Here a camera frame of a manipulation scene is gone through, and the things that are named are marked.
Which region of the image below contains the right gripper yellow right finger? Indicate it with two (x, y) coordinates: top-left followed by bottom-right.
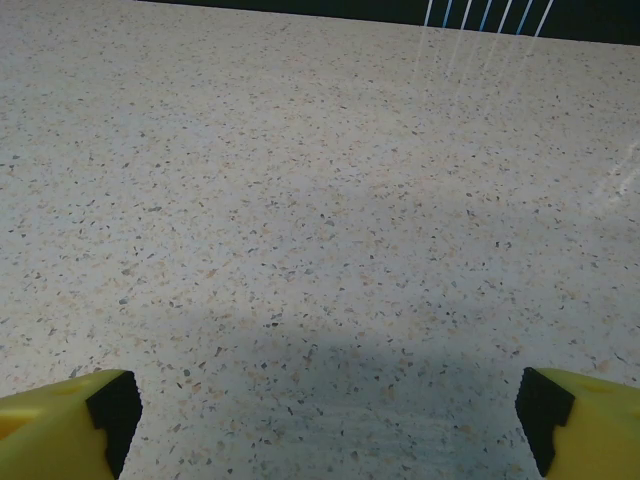
(514, 366), (640, 480)

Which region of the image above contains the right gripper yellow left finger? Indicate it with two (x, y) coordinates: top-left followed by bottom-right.
(0, 368), (144, 480)

